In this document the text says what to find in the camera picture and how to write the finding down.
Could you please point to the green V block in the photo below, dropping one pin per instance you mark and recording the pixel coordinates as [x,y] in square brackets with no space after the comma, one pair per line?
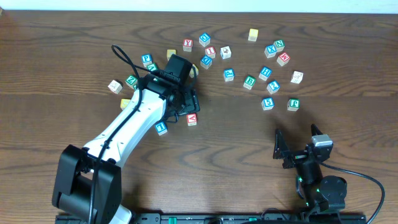
[152,67]

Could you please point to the yellow block top centre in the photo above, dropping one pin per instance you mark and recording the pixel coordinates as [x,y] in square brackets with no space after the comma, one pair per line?
[170,52]

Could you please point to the yellow block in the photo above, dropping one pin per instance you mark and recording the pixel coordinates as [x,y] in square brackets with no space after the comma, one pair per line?
[194,71]
[124,103]
[170,52]
[253,35]

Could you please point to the blue H block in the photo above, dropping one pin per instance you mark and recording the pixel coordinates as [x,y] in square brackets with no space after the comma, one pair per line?
[265,73]

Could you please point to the blue X block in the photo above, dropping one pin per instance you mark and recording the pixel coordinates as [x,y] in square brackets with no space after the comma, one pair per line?
[270,51]

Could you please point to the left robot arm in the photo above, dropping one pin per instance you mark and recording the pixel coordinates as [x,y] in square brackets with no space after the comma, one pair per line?
[88,179]

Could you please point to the yellow block top right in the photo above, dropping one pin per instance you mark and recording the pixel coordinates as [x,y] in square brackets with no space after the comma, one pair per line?
[253,35]

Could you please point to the green Z block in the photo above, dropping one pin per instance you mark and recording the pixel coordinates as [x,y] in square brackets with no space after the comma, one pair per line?
[131,81]

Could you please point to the blue 2 block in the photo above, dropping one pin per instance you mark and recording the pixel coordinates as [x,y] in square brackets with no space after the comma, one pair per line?
[273,87]

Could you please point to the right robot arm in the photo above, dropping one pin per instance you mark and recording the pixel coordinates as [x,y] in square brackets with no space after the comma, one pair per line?
[322,194]

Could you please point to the red A block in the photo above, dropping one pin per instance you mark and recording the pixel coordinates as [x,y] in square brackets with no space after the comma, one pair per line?
[192,119]

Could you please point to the white picture block centre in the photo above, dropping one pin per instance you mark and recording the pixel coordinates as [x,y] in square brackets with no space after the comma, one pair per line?
[225,52]

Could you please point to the blue P block centre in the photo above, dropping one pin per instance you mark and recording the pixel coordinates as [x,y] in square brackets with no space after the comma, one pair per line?
[228,75]

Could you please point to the red M block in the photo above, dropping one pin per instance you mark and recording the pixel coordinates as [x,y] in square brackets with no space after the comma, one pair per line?
[283,59]

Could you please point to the green B block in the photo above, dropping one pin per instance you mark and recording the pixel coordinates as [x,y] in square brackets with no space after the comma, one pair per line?
[249,82]

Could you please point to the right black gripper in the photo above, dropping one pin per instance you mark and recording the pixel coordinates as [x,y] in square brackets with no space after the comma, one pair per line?
[282,152]

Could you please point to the blue p block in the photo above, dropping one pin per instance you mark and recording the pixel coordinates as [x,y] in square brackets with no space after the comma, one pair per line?
[146,59]
[228,75]

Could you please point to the blue D block middle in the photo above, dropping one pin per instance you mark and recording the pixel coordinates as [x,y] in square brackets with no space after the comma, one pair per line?
[206,62]

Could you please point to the blue L block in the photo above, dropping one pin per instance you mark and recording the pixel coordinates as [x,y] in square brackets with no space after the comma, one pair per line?
[161,128]

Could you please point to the blue 5 block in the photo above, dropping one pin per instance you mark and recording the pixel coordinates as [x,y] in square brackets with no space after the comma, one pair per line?
[267,103]

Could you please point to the green J block right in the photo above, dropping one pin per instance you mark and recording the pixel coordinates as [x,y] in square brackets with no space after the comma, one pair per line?
[293,104]

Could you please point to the blue D block top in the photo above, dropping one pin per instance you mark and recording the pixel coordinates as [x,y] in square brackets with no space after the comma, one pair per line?
[204,39]

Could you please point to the blue P block left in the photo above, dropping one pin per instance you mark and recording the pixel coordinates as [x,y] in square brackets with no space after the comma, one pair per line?
[146,59]

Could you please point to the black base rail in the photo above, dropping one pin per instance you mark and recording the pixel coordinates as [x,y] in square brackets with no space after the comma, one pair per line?
[272,217]

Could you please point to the red Y block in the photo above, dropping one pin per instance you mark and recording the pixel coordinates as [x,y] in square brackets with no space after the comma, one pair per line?
[187,45]

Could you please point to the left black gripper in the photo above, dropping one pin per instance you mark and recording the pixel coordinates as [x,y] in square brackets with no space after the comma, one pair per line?
[192,103]

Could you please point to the white block left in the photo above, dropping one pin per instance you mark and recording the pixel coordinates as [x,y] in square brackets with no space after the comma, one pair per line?
[115,86]

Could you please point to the blue d block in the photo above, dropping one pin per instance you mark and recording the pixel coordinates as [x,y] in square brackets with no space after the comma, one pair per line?
[206,62]
[204,39]

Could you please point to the red I block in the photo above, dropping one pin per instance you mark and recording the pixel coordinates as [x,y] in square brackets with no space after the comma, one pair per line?
[210,52]

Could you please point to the white block right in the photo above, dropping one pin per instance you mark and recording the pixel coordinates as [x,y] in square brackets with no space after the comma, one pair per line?
[297,77]

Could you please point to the green N block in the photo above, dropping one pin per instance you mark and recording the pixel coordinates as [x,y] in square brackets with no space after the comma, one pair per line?
[279,44]

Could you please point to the yellow block lower left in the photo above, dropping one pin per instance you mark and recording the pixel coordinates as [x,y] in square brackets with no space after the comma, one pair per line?
[124,103]

